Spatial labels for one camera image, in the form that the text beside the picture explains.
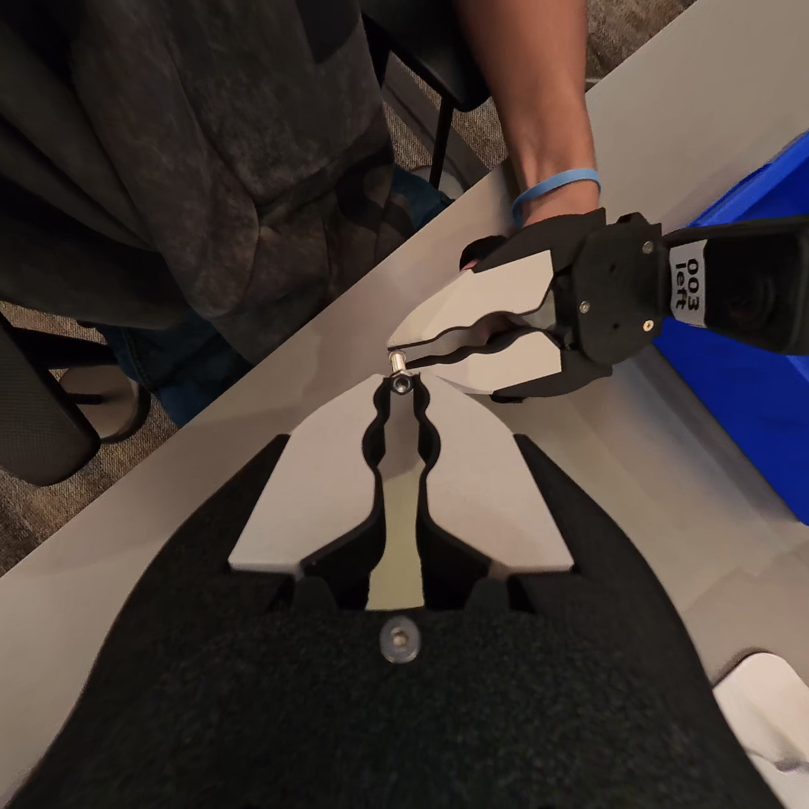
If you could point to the small silver bolt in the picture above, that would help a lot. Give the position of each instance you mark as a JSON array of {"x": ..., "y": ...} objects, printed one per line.
[{"x": 401, "y": 383}]

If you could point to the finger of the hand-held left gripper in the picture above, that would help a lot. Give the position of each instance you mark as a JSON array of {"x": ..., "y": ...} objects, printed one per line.
[
  {"x": 518, "y": 363},
  {"x": 499, "y": 284}
]

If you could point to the white document stand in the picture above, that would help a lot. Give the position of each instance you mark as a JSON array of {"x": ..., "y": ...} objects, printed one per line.
[{"x": 771, "y": 714}]

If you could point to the blue plastic bin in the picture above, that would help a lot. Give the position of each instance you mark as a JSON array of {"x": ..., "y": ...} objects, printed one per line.
[{"x": 746, "y": 411}]

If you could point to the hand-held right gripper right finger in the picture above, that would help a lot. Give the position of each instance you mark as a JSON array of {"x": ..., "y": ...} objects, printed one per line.
[{"x": 493, "y": 499}]

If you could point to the person's left hand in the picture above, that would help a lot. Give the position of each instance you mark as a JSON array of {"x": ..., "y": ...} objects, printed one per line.
[{"x": 562, "y": 205}]

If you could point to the person's left forearm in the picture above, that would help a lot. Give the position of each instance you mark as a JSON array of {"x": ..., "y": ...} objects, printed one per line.
[{"x": 537, "y": 95}]

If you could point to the blue wristband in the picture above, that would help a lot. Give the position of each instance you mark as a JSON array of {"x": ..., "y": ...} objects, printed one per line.
[{"x": 550, "y": 183}]

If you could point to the person's blue jeans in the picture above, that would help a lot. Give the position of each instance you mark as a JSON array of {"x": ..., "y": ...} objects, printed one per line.
[{"x": 189, "y": 373}]

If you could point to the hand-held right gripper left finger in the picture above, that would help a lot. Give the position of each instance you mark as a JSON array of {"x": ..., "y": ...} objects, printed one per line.
[{"x": 303, "y": 493}]

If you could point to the grey desk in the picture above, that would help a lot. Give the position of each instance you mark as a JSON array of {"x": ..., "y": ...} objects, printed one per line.
[{"x": 126, "y": 537}]

